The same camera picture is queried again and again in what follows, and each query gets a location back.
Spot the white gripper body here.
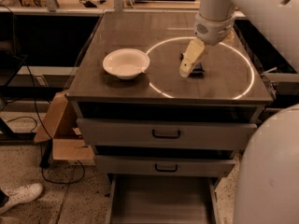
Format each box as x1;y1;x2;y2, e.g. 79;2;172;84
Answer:
194;13;235;46

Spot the dark blue rxbar wrapper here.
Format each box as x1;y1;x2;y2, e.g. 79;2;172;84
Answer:
179;52;205;77

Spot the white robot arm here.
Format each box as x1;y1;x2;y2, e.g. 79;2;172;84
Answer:
179;0;299;224

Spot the grey top drawer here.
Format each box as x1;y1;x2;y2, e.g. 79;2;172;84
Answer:
78;119;256;150

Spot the grey drawer cabinet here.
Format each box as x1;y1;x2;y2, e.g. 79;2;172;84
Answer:
66;10;275;224

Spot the grey middle drawer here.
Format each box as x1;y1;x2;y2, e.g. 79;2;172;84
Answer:
94;155;235;177

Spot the grey open bottom drawer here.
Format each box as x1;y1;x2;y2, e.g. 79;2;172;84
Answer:
105;175;221;224

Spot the white ceramic bowl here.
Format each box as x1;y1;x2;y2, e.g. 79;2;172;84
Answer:
103;49;150;79

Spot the brown cardboard box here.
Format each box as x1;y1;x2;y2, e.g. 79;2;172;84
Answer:
34;91;94;168

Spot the white sneaker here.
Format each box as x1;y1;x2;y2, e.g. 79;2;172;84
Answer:
0;183;44;215

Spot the black floor cable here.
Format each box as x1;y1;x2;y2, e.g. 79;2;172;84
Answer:
0;3;86;185

